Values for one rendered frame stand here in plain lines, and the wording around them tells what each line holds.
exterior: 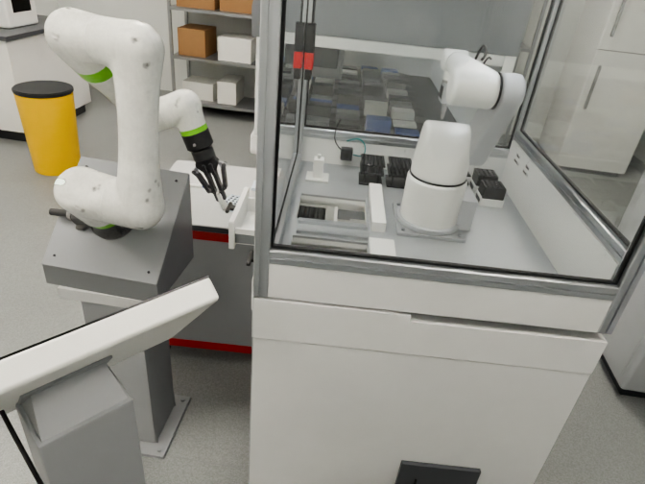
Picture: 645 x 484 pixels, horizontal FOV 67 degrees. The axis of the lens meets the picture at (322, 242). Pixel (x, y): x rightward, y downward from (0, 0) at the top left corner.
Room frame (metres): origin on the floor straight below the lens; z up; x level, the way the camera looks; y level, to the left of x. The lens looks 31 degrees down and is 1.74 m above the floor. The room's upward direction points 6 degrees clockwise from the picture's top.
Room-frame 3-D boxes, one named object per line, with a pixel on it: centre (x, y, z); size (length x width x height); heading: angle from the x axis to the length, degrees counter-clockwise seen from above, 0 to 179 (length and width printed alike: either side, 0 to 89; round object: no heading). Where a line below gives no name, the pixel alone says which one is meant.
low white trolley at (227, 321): (1.98, 0.48, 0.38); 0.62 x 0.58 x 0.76; 0
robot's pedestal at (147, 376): (1.32, 0.66, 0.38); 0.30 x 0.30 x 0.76; 86
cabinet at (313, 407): (1.53, -0.30, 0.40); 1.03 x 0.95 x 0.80; 0
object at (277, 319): (1.54, -0.31, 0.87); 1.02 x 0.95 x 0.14; 0
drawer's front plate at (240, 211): (1.57, 0.31, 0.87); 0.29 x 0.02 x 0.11; 0
